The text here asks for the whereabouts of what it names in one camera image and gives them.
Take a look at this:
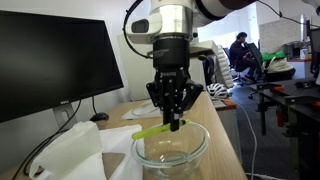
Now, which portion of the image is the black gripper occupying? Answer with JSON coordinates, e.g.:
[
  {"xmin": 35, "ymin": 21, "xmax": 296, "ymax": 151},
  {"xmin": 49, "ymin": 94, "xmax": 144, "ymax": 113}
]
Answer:
[{"xmin": 145, "ymin": 39, "xmax": 205, "ymax": 133}]

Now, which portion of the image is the yellow pen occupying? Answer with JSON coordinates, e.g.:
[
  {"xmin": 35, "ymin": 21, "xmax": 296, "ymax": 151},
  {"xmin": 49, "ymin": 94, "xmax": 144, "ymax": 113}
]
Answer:
[{"xmin": 131, "ymin": 119, "xmax": 191, "ymax": 141}]

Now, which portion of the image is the clear glass bowl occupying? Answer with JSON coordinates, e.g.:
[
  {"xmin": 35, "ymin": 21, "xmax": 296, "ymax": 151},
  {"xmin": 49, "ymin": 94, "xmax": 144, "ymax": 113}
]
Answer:
[{"xmin": 130, "ymin": 120, "xmax": 212, "ymax": 180}]

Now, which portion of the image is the clear plastic packaging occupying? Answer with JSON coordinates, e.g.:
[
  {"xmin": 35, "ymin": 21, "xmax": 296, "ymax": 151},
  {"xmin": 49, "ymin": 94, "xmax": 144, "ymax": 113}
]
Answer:
[{"xmin": 120, "ymin": 98, "xmax": 165, "ymax": 121}]

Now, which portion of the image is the white bicycle helmet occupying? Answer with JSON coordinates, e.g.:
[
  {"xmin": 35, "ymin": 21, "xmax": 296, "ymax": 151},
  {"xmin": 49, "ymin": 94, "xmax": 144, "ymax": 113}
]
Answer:
[{"xmin": 205, "ymin": 82, "xmax": 230, "ymax": 100}]

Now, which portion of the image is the white whiteboard with drawings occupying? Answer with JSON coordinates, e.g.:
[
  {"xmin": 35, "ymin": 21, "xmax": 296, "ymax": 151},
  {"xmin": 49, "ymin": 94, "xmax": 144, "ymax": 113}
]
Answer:
[{"xmin": 116, "ymin": 33, "xmax": 207, "ymax": 101}]

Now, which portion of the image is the grey cabinet with orange edge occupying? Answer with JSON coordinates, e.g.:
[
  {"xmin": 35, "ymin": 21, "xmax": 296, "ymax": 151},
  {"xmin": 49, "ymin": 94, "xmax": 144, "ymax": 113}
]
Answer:
[{"xmin": 211, "ymin": 97, "xmax": 243, "ymax": 164}]

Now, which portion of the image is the black computer mouse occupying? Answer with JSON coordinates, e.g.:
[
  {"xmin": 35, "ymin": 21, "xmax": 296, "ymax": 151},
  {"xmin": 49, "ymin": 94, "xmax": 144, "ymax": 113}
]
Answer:
[{"xmin": 89, "ymin": 112, "xmax": 110, "ymax": 122}]

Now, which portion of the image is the white puffer jacket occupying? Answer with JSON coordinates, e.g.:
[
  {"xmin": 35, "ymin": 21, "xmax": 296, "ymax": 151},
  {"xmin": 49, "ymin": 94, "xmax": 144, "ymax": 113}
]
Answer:
[{"xmin": 211, "ymin": 45, "xmax": 235, "ymax": 90}]

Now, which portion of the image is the seated person in dark clothes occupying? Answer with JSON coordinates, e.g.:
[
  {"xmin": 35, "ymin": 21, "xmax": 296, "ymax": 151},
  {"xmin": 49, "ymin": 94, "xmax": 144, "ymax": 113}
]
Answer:
[{"xmin": 228, "ymin": 31, "xmax": 259, "ymax": 82}]

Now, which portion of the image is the white cloth bag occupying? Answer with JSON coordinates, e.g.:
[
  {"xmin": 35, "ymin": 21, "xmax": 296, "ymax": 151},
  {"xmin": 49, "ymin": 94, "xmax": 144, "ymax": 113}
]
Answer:
[{"xmin": 28, "ymin": 120, "xmax": 145, "ymax": 180}]

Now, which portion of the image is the silver monitor stand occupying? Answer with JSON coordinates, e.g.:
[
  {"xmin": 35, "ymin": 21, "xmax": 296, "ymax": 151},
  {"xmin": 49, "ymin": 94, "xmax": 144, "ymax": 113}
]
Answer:
[{"xmin": 51, "ymin": 102, "xmax": 79, "ymax": 131}]

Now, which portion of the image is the green cloth item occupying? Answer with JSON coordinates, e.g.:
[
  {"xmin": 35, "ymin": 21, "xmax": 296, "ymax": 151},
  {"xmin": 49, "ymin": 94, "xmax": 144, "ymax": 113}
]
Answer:
[{"xmin": 261, "ymin": 50, "xmax": 287, "ymax": 62}]

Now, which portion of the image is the black workbench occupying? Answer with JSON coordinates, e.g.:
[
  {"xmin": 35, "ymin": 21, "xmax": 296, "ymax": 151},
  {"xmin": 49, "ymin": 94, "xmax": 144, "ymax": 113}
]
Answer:
[{"xmin": 249, "ymin": 77, "xmax": 320, "ymax": 180}]

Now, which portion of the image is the black computer monitor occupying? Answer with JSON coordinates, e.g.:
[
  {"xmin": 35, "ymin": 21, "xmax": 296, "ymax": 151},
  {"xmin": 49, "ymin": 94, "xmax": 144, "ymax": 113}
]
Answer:
[{"xmin": 0, "ymin": 9, "xmax": 125, "ymax": 124}]

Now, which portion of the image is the white cable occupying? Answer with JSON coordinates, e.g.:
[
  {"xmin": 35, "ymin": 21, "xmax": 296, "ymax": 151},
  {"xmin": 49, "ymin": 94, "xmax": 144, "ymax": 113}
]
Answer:
[{"xmin": 228, "ymin": 99, "xmax": 260, "ymax": 180}]

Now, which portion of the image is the black monitor cable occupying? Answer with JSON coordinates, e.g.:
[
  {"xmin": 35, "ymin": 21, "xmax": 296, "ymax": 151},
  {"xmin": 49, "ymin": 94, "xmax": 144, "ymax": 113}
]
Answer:
[{"xmin": 11, "ymin": 99, "xmax": 83, "ymax": 180}]

